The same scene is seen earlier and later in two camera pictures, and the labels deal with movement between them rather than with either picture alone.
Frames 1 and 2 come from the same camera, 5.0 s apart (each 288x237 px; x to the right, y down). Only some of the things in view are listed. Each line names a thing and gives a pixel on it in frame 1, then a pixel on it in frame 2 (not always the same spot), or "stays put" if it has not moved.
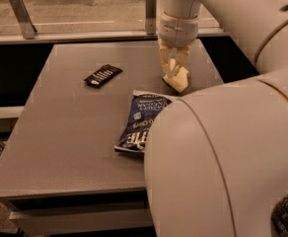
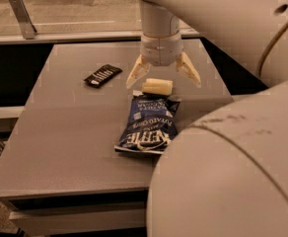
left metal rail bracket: (24, 18) stays put
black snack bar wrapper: (103, 75) stays put
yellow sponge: (178, 78) -> (158, 86)
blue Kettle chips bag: (143, 110) stays put
